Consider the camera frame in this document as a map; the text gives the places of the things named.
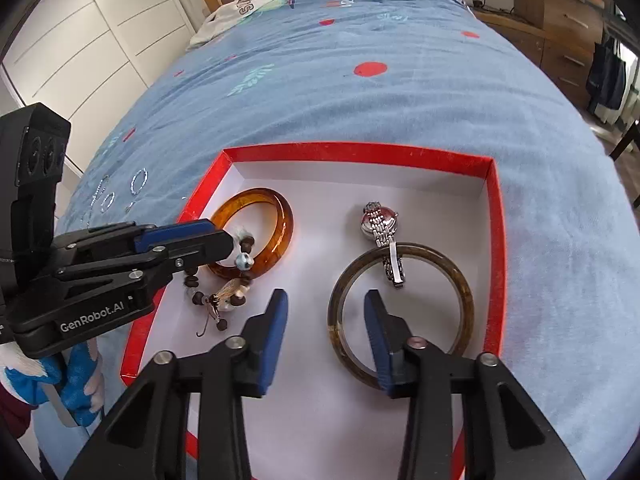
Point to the red jewelry box tray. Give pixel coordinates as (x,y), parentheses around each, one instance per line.
(319,422)

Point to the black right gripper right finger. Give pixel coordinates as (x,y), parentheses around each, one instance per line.
(506,435)

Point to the amber orange bangle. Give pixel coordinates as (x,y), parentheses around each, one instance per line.
(261,223)

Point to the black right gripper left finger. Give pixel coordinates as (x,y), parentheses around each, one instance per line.
(144,434)

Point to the white wardrobe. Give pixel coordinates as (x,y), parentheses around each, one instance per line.
(90,61)

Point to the blue patterned bedspread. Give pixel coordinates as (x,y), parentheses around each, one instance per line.
(424,73)

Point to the dark hanging bag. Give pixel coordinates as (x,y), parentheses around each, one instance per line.
(606,82)

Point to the dark olive bangle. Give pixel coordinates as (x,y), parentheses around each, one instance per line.
(413,306)

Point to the silver twisted hoop earring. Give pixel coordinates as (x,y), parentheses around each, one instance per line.
(138,181)

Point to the wooden drawer cabinet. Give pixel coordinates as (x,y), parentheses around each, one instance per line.
(558,36)

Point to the white garment on bed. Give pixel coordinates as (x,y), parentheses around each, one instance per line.
(224,18)

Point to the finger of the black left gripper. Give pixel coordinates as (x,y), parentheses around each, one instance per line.
(119,278)
(129,238)

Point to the blue white gloved hand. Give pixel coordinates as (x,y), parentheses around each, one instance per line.
(22,381)

